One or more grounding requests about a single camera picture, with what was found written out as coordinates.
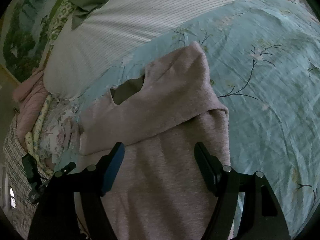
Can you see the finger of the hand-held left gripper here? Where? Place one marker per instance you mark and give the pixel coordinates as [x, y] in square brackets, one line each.
[31, 167]

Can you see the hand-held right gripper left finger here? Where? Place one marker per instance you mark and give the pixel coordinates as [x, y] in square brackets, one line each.
[115, 170]

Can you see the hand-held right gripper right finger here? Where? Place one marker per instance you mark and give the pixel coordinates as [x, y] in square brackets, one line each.
[203, 163]

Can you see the pink sweatshirt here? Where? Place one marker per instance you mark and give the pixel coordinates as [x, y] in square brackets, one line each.
[155, 120]

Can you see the plaid bed sheet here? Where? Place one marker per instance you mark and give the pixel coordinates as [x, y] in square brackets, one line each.
[15, 155]

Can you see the white floral quilt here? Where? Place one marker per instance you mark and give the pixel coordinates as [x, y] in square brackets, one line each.
[57, 130]

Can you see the yellow floral cloth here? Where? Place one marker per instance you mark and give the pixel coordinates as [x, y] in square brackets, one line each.
[41, 115]

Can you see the pink quilted blanket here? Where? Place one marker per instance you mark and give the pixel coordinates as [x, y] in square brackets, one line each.
[30, 97]

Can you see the teal floral blanket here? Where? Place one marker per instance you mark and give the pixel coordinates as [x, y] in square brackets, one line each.
[262, 105]

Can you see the green leaf print cloth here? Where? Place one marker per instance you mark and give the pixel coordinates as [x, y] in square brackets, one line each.
[20, 30]

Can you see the white striped pillow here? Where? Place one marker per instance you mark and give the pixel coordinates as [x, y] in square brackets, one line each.
[125, 30]

